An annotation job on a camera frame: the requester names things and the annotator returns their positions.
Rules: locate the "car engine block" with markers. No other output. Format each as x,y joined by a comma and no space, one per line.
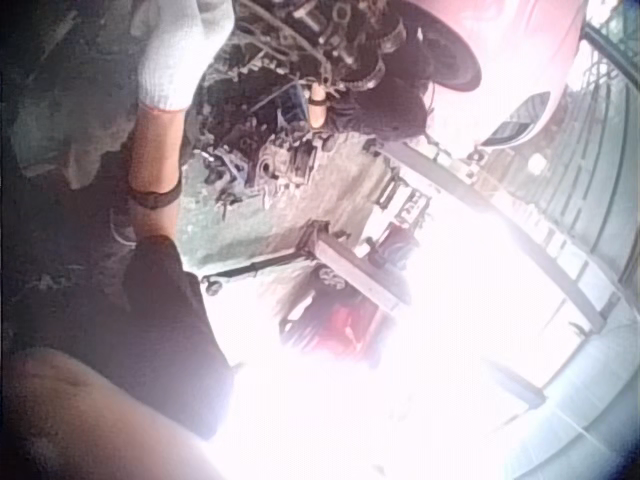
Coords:
280,75

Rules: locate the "short grey lift ramp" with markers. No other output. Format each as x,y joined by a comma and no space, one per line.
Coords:
360,275

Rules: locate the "person's legs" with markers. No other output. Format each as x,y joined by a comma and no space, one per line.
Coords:
70,140

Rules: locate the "red car with headlight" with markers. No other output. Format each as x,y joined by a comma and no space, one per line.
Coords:
505,45

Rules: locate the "long grey lift ramp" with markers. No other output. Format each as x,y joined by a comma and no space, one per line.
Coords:
490,220

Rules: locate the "small red car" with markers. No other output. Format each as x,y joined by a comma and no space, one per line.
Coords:
340,320

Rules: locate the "metal bar gate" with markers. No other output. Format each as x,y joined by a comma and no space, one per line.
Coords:
595,165

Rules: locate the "black wrist band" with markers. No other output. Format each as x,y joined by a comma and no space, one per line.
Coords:
156,199

